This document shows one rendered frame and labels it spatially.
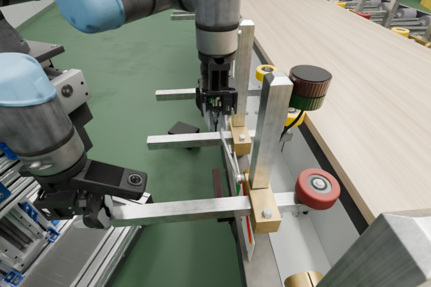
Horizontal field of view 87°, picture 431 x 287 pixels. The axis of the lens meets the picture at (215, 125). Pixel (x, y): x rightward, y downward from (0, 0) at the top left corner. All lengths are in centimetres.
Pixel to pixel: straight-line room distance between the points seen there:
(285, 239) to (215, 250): 69
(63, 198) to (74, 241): 89
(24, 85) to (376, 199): 57
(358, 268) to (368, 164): 41
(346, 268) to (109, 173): 34
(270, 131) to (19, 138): 34
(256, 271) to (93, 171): 41
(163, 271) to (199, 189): 49
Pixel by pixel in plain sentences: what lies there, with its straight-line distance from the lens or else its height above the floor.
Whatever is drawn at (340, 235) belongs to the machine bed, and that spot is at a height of 73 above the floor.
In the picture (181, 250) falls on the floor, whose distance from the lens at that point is 139.
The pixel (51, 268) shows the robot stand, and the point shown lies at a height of 21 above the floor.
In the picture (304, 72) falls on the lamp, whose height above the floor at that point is 113.
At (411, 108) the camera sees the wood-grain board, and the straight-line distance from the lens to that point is 87.
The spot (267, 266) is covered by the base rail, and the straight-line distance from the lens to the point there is 63.
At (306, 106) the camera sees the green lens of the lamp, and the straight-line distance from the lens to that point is 37.
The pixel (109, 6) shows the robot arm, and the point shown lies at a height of 122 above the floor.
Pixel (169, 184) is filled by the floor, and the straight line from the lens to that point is 161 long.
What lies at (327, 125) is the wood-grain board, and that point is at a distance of 67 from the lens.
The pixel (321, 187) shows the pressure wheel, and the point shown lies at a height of 91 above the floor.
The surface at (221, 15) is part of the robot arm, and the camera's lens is 39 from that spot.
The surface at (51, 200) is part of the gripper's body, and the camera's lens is 46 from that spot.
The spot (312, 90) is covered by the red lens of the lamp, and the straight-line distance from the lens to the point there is 35.
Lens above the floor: 128
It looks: 40 degrees down
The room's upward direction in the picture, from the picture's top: straight up
